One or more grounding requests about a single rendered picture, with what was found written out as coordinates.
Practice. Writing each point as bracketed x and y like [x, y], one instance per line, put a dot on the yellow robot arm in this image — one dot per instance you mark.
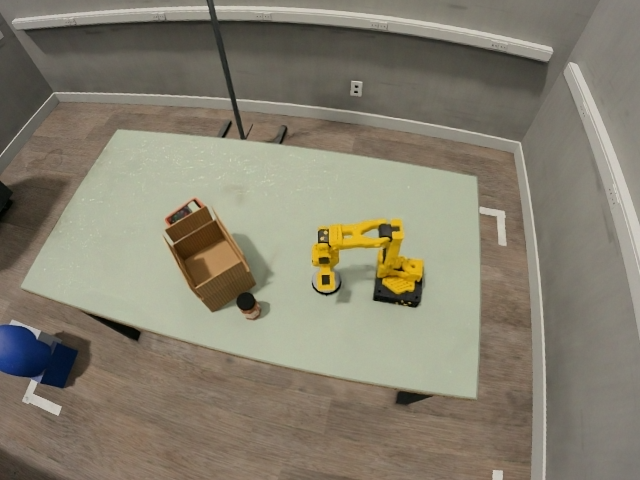
[333, 238]

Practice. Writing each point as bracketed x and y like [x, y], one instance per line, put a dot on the spice jar with black lid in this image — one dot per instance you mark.
[248, 305]

